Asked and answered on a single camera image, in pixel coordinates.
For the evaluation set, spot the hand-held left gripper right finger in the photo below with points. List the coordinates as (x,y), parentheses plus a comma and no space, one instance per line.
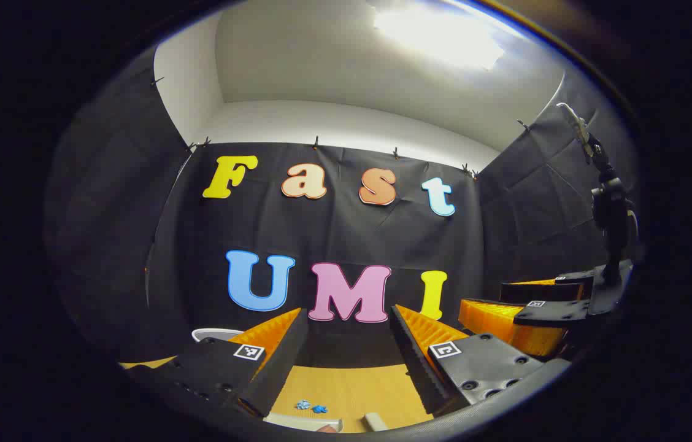
(410,356)

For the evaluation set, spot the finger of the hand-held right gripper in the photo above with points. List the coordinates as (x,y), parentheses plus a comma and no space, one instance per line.
(542,291)
(557,312)

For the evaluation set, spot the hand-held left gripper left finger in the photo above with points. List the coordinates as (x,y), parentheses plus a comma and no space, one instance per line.
(281,362)

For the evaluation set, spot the light blue paper scrap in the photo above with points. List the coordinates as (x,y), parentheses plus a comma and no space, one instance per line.
(303,404)

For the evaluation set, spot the white dustpan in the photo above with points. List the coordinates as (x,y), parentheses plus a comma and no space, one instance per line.
(303,422)

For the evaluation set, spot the white garbage bin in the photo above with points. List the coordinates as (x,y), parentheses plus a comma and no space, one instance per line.
(214,333)

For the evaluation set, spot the wooden desktop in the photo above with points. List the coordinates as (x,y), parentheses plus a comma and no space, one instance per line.
(346,387)

